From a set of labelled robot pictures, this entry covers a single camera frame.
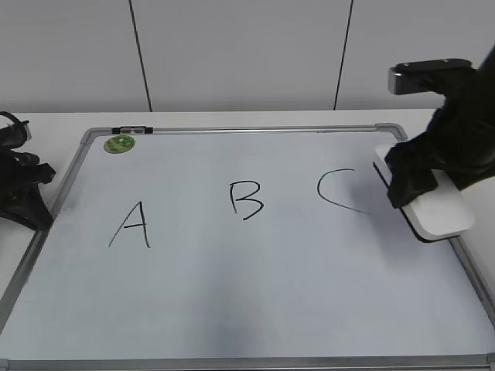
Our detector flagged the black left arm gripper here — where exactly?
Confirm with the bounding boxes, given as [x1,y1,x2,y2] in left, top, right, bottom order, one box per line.
[1,111,56,230]

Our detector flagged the black marker clip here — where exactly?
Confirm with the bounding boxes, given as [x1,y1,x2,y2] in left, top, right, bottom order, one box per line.
[111,126,154,134]

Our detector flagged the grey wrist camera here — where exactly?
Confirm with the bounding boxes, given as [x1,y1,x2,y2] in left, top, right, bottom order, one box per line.
[388,58,476,95]

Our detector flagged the white whiteboard eraser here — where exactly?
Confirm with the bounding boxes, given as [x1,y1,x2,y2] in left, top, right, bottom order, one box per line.
[372,144,476,244]

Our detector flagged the white magnetic whiteboard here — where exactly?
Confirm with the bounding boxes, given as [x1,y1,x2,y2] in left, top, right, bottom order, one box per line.
[1,124,494,366]

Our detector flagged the green round magnet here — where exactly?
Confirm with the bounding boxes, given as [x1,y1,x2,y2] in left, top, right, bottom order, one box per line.
[104,135,135,155]

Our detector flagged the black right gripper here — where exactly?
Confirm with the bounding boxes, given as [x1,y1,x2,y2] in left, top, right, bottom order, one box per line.
[385,50,494,208]

